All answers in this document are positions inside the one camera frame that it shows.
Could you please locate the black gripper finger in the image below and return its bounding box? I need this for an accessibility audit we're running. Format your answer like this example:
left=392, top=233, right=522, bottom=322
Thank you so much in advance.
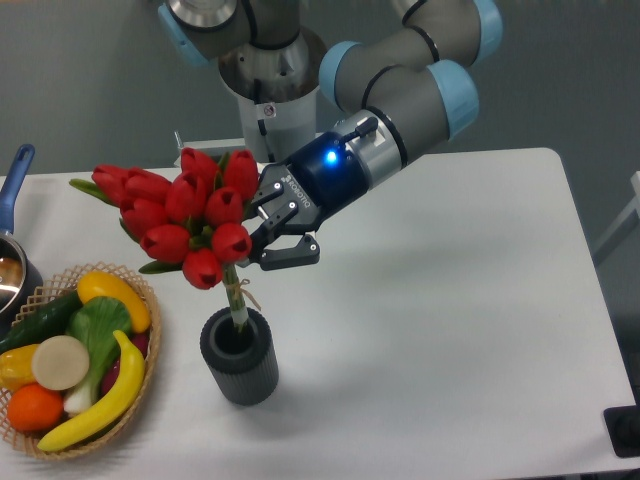
left=249, top=234, right=320, bottom=271
left=255, top=163, right=289, bottom=200

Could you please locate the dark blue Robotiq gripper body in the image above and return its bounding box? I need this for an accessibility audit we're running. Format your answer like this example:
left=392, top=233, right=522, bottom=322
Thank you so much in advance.
left=250, top=131, right=369, bottom=250

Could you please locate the red tulip bouquet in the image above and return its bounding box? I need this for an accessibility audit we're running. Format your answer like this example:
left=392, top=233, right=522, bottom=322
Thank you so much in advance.
left=70, top=147, right=259, bottom=333

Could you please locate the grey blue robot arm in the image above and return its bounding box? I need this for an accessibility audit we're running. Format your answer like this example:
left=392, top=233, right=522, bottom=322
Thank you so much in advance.
left=158, top=1, right=503, bottom=270

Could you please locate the dark grey ribbed vase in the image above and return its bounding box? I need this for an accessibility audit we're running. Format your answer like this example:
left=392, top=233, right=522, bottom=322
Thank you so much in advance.
left=200, top=308, right=279, bottom=406

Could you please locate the dark red vegetable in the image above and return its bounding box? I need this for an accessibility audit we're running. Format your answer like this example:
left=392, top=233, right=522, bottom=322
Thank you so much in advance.
left=100, top=332, right=149, bottom=397

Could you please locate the yellow banana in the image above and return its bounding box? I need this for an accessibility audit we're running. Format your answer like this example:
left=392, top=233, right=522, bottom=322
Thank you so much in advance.
left=37, top=330, right=145, bottom=452

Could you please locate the green bok choy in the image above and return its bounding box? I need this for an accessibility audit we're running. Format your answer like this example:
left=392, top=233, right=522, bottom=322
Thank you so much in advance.
left=64, top=296, right=132, bottom=416

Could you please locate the woven wicker basket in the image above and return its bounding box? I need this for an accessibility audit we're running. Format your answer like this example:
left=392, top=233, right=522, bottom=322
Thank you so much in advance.
left=1, top=262, right=161, bottom=461

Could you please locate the green cucumber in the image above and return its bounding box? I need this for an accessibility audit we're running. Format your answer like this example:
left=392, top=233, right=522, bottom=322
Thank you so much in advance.
left=1, top=291, right=83, bottom=353

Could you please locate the beige round slice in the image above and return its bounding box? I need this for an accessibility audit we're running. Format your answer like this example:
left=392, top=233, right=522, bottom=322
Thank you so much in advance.
left=31, top=335, right=90, bottom=391

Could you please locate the yellow bell pepper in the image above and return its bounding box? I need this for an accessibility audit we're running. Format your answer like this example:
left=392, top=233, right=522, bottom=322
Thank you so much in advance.
left=1, top=344, right=39, bottom=392

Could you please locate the orange fruit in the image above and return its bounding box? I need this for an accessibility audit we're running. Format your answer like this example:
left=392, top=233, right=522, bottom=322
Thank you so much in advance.
left=7, top=383, right=63, bottom=432

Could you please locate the black device at edge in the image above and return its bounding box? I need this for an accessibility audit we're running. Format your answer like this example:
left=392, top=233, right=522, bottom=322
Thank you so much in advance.
left=603, top=405, right=639, bottom=458

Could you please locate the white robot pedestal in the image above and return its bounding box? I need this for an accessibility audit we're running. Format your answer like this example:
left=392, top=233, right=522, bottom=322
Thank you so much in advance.
left=176, top=27, right=327, bottom=163

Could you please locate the blue handled saucepan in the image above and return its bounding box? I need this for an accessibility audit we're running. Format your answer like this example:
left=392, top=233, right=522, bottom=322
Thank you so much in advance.
left=1, top=144, right=43, bottom=337

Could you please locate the white frame at right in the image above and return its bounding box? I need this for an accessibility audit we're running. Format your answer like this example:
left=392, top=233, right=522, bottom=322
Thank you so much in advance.
left=592, top=172, right=639, bottom=267

